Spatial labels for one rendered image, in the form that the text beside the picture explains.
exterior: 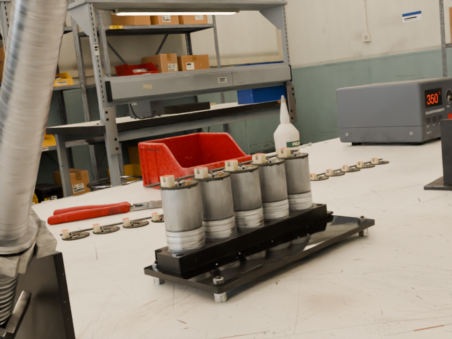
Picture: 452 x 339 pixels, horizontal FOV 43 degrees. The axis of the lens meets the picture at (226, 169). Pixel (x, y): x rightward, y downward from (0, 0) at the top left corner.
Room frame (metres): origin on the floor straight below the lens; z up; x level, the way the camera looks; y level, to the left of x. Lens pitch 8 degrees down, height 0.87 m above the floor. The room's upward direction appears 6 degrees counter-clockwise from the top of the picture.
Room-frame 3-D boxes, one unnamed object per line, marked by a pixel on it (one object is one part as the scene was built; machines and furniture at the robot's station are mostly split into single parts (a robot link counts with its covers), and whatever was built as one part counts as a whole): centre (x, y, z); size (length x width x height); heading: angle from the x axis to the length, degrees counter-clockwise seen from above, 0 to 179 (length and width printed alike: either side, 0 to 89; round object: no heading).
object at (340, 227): (0.38, -0.02, 0.76); 0.16 x 0.07 x 0.01; 133
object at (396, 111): (0.93, -0.29, 0.80); 0.15 x 0.12 x 0.10; 42
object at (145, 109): (3.17, 0.40, 0.80); 0.15 x 0.12 x 0.10; 59
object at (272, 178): (0.41, -0.03, 0.79); 0.02 x 0.02 x 0.05
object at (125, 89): (3.27, 0.04, 0.90); 1.30 x 0.06 x 0.12; 130
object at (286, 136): (0.75, -0.08, 0.80); 0.03 x 0.03 x 0.10
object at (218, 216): (0.38, 0.01, 0.79); 0.02 x 0.02 x 0.05
